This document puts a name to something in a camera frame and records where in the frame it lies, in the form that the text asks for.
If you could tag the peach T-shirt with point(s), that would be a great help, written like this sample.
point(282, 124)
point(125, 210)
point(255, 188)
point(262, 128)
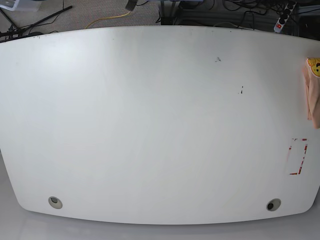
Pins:
point(311, 74)

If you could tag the red tape rectangle marking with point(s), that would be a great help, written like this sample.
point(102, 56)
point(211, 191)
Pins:
point(296, 156)

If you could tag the white power strip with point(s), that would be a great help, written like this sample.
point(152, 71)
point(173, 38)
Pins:
point(284, 16)

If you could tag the clear plastic storage box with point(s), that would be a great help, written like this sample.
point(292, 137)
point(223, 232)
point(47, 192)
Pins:
point(9, 5)

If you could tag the left table cable grommet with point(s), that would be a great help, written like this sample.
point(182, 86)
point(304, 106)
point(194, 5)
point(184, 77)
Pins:
point(55, 202)

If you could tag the table cable grommet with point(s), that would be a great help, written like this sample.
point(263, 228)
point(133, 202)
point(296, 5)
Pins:
point(55, 202)
point(273, 204)

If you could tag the right table cable grommet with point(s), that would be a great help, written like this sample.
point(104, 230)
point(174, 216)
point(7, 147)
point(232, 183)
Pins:
point(273, 204)

